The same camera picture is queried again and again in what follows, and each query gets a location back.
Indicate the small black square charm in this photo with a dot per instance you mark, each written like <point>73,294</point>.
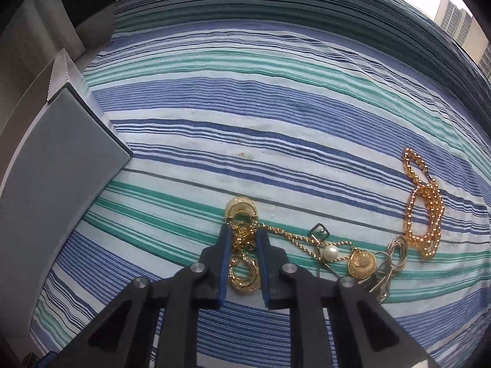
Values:
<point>312,234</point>

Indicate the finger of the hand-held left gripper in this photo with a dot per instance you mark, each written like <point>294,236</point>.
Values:
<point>44,362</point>

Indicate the grey cardboard box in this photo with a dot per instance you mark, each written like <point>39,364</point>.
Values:
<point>57,184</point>

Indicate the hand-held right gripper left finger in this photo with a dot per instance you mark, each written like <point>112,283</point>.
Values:
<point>226,268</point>

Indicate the blue green striped bed sheet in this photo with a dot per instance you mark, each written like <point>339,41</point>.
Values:
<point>287,122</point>

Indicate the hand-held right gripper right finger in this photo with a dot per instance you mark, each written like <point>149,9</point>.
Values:
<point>262,268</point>

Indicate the gold round disc earring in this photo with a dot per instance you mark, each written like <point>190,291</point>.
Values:
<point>360,263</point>

